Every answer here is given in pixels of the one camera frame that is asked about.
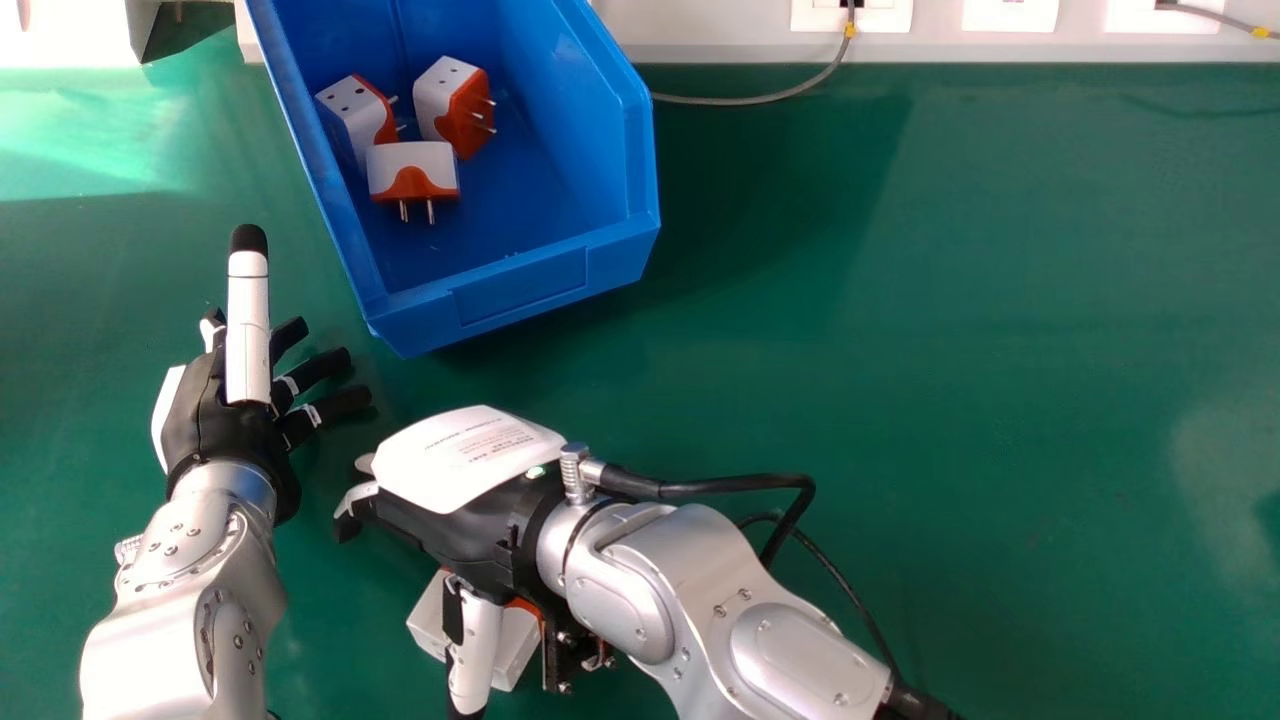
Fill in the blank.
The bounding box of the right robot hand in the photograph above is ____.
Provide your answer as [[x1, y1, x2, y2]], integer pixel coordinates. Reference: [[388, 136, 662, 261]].
[[333, 404, 567, 720]]

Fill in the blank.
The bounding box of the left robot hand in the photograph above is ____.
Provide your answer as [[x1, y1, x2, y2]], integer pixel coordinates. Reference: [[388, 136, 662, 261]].
[[150, 224, 374, 527]]

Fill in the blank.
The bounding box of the white-and-orange plug adapter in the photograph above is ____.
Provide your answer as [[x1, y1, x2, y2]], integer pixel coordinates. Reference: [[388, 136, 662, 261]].
[[315, 74, 407, 167], [412, 56, 498, 161], [406, 568, 548, 693], [366, 141, 462, 225]]

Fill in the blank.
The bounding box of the blue plastic bin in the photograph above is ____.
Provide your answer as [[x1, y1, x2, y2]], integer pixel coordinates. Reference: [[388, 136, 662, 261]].
[[245, 0, 662, 359]]

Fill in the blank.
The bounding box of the white socket strip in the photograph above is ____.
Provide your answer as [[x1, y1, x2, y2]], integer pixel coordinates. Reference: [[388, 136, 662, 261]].
[[588, 0, 1280, 65]]

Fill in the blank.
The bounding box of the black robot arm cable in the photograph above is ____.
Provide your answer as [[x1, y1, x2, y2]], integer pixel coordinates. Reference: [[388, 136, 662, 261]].
[[597, 462, 906, 691]]

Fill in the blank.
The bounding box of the grey power cable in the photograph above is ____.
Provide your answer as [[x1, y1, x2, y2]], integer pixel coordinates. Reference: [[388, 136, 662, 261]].
[[1155, 0, 1280, 43], [650, 0, 859, 108]]

